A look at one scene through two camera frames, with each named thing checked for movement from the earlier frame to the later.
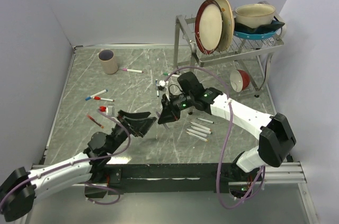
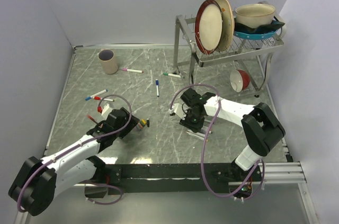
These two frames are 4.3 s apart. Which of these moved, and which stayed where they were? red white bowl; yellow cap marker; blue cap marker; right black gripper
Moved: right black gripper
Stayed: yellow cap marker; blue cap marker; red white bowl
